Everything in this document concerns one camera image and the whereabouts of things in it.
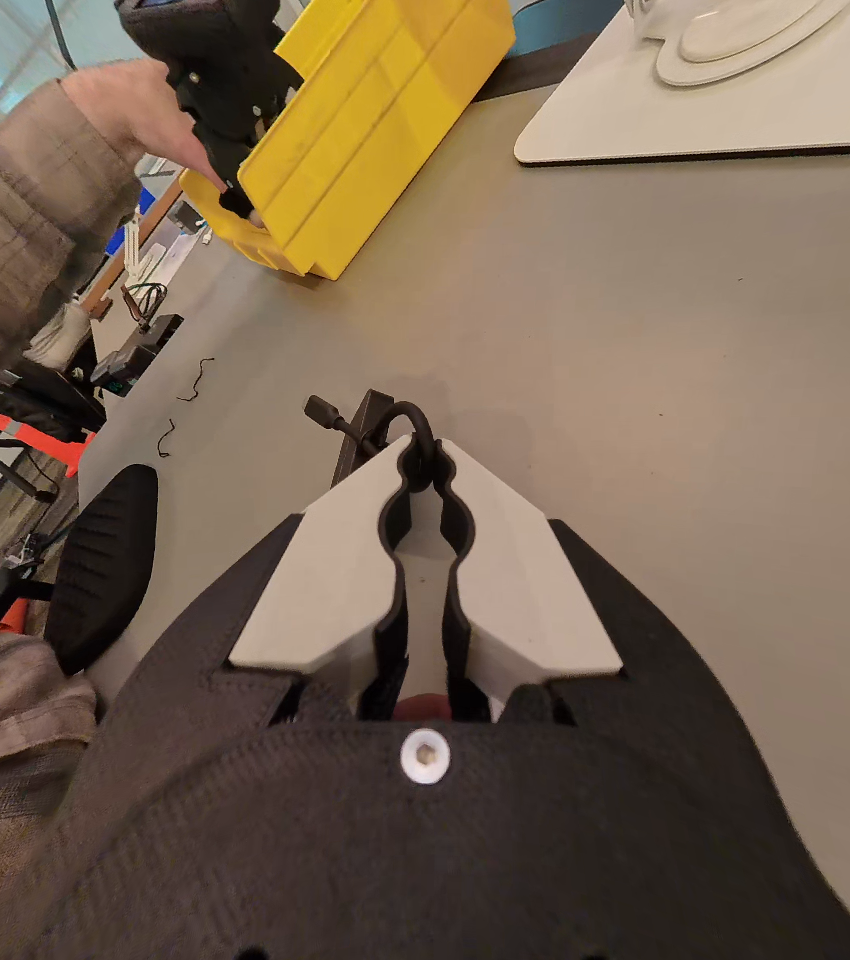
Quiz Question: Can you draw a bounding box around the person's left hand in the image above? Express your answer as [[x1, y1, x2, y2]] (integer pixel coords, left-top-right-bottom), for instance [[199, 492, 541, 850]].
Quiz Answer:
[[62, 57, 228, 193]]

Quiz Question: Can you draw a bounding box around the person's plaid shirt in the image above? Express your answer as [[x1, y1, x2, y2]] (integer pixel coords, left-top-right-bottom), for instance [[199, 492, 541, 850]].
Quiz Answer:
[[0, 612, 99, 879]]

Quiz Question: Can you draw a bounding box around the person's left forearm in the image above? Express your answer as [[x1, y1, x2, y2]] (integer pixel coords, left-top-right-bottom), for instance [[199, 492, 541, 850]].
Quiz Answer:
[[0, 78, 144, 429]]

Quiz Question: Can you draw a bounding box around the black orange tool stand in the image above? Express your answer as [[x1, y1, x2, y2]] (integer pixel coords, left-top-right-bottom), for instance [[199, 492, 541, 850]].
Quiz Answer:
[[0, 365, 108, 484]]

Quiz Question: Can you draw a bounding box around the black adapter hub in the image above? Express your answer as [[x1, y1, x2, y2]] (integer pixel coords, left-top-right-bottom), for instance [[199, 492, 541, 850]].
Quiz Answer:
[[304, 389, 444, 492]]

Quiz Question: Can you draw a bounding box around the yellow plastic bin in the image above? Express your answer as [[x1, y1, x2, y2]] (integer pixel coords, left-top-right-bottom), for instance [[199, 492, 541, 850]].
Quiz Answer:
[[178, 0, 517, 283]]

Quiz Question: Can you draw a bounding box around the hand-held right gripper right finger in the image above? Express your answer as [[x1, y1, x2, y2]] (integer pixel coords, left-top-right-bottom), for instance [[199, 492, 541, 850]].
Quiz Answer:
[[430, 437, 625, 715]]

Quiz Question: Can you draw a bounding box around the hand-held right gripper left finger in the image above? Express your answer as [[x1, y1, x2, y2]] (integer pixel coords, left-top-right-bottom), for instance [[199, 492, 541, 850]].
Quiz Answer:
[[227, 444, 433, 718]]

